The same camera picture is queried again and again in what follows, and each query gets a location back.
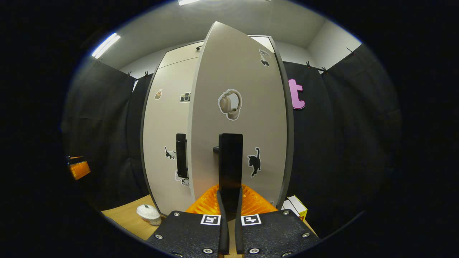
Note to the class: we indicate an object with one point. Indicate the yellow book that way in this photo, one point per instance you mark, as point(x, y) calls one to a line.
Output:
point(300, 208)

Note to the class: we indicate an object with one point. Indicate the white round bowl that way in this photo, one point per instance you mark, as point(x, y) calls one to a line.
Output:
point(148, 213)

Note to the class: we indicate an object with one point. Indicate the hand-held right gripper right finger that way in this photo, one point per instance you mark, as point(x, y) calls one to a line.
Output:
point(276, 233)

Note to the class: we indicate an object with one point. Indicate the black backdrop cloth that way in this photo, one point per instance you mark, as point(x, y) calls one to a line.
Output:
point(340, 143)

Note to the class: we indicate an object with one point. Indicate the brown book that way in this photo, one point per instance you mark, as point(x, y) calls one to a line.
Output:
point(285, 206)

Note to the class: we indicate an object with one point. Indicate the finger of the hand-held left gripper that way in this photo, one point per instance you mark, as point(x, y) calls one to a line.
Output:
point(79, 170)

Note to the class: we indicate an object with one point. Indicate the double tube ceiling light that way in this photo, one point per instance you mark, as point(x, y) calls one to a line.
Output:
point(105, 45)

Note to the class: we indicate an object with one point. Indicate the headphone-sticker shoe cabinet door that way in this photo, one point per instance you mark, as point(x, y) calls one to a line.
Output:
point(229, 68)

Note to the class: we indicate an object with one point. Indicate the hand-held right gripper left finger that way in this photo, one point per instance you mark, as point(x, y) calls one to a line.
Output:
point(186, 233)

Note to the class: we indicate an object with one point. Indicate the beige double-door shoe cabinet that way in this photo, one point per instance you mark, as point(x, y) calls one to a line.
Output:
point(288, 143)

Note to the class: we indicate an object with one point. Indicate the wide ceiling light panel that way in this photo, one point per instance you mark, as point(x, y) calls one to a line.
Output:
point(188, 1)

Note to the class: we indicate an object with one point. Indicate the camera-sticker shoe cabinet door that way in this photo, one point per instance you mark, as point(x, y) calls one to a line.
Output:
point(163, 125)

